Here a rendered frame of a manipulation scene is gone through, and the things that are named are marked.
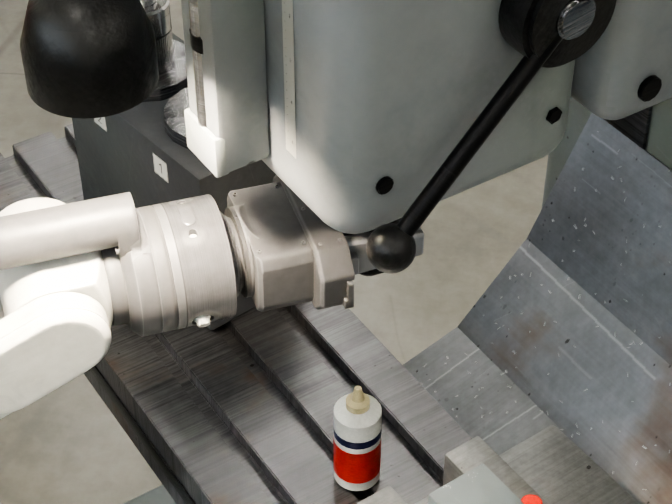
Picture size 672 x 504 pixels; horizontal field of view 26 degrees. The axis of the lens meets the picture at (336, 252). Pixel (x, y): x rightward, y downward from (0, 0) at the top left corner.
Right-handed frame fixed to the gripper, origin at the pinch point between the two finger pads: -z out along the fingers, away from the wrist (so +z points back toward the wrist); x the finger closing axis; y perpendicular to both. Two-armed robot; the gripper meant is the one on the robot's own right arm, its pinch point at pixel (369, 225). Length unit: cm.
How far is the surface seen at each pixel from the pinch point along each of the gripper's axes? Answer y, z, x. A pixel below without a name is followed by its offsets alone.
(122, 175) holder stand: 19.0, 12.5, 35.0
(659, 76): -14.8, -16.4, -8.0
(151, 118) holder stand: 11.5, 9.5, 33.0
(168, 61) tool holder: 9.2, 6.6, 38.1
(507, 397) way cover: 35.4, -18.6, 10.9
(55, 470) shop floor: 123, 22, 91
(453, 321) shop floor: 123, -56, 104
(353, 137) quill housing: -17.1, 5.2, -11.1
